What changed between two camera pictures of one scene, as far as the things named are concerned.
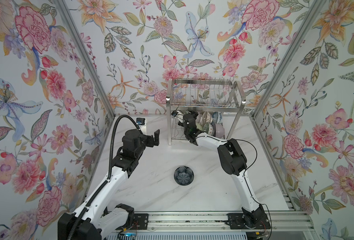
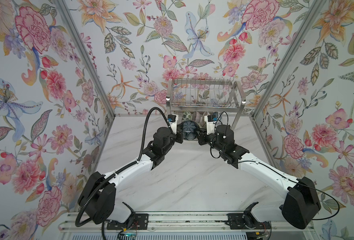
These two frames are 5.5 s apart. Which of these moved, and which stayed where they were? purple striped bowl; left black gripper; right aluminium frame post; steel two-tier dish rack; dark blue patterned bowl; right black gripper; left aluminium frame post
Moved: left black gripper; dark blue patterned bowl; right black gripper
Stayed: purple striped bowl; steel two-tier dish rack; right aluminium frame post; left aluminium frame post
